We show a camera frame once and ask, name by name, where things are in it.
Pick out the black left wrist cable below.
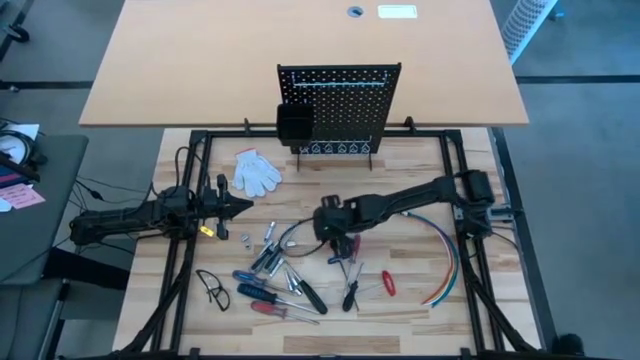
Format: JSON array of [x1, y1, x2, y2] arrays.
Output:
[[172, 145, 202, 194]]

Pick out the pink paper note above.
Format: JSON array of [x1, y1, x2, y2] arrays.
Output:
[[0, 183, 46, 211]]

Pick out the light wooden desk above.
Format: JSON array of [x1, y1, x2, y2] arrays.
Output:
[[78, 0, 530, 129]]

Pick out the black floor cables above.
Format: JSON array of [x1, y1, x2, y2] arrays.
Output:
[[69, 174, 156, 207]]

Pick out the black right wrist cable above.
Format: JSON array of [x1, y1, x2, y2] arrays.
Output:
[[277, 216, 329, 259]]

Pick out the person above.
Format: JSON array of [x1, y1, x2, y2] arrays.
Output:
[[551, 333, 586, 359]]

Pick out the white perforated panel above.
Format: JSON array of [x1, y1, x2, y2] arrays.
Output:
[[501, 0, 560, 65]]

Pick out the black coiled cable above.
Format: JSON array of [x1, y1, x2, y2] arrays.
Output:
[[0, 128, 49, 184]]

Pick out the black metal pegboard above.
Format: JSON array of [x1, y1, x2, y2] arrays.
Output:
[[276, 62, 403, 174]]

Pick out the red-handled flat screwdriver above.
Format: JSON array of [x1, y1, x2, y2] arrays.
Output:
[[249, 300, 322, 326]]

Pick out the dark grey side table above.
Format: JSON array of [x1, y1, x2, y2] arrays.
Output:
[[0, 133, 90, 287]]

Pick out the green cable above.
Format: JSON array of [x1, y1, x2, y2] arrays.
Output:
[[405, 212, 458, 308]]

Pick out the black-framed safety glasses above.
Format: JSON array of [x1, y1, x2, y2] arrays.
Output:
[[194, 268, 232, 313]]

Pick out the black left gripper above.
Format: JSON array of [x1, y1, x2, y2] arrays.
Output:
[[198, 173, 255, 242]]

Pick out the blue cable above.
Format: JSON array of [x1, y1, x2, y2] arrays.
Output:
[[402, 211, 460, 309]]

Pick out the coloured cable bundle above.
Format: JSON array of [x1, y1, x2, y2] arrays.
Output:
[[408, 214, 453, 306]]

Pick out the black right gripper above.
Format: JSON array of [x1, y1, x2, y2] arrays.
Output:
[[313, 194, 362, 262]]

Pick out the blue T-handle hex key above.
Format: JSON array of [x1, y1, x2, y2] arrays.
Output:
[[327, 254, 360, 312]]

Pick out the white paper sheet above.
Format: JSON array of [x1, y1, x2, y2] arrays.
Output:
[[0, 123, 40, 166]]

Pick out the white work glove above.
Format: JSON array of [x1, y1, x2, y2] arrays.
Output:
[[232, 148, 284, 199]]

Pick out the yellow cable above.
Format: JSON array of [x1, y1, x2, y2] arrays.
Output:
[[407, 213, 455, 307]]

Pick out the black chair caster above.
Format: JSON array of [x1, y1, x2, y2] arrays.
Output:
[[5, 24, 30, 44]]

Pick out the slotted tool holder rail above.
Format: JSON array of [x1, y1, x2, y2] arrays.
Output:
[[292, 72, 389, 90]]

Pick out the wire hook rail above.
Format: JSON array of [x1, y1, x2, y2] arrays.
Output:
[[298, 134, 374, 155]]

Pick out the black metal rig frame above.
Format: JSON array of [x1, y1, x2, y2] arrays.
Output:
[[117, 128, 544, 360]]

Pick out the black-and-blue-handled screwdriver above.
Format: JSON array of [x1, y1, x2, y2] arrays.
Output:
[[236, 282, 320, 315]]

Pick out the white rectangular desk plate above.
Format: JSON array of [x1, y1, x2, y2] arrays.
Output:
[[377, 4, 419, 20]]

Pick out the black pegboard bin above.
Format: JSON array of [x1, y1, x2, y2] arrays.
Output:
[[276, 103, 316, 147]]

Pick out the slim black-handled driver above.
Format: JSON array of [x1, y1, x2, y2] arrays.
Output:
[[249, 230, 290, 274], [263, 223, 301, 275]]

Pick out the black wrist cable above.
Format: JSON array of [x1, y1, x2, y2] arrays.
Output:
[[172, 145, 202, 194], [277, 216, 329, 259]]

